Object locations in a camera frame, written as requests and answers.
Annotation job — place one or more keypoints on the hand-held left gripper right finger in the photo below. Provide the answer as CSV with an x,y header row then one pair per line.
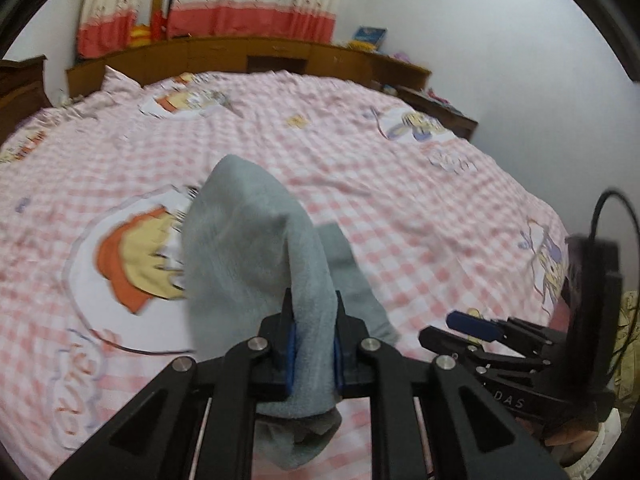
x,y
339,360

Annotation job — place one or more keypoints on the blue book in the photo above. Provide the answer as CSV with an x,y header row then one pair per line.
x,y
369,36

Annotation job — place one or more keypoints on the person's right forearm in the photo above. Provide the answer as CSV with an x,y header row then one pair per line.
x,y
600,452

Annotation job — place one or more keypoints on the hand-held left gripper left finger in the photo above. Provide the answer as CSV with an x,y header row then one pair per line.
x,y
290,355

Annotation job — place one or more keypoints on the pink and red clutter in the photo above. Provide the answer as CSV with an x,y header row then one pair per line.
x,y
442,100

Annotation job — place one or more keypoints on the floral curtain with red hem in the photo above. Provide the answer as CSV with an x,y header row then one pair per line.
x,y
250,0
105,10

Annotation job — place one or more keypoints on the dark wooden headboard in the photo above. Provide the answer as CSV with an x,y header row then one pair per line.
x,y
20,95

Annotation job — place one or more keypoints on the person's right hand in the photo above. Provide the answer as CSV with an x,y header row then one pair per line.
x,y
570,442

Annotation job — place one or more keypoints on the wooden headboard shelf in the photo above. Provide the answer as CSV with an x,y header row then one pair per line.
x,y
215,51

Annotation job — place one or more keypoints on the small pink item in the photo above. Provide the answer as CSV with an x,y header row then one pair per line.
x,y
402,56

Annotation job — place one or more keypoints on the dark wooden bedside table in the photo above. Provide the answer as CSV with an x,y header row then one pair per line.
x,y
450,121

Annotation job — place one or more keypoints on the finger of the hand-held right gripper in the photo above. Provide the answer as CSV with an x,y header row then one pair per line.
x,y
440,337
472,322

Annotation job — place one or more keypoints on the pink checked printed blanket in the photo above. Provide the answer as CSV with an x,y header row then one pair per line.
x,y
400,210

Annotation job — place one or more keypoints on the grey pants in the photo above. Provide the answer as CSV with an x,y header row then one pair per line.
x,y
250,240

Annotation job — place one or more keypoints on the yellow and red cloth bundle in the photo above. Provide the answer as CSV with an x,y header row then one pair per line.
x,y
141,36

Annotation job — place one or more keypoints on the person's yellowish patterned clothing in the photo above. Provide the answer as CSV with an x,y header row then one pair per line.
x,y
627,340

